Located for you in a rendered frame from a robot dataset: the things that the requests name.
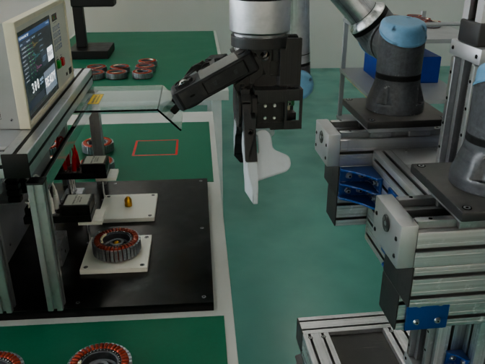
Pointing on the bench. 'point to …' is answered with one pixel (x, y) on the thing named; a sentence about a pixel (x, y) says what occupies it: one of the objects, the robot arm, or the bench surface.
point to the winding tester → (19, 7)
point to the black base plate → (202, 265)
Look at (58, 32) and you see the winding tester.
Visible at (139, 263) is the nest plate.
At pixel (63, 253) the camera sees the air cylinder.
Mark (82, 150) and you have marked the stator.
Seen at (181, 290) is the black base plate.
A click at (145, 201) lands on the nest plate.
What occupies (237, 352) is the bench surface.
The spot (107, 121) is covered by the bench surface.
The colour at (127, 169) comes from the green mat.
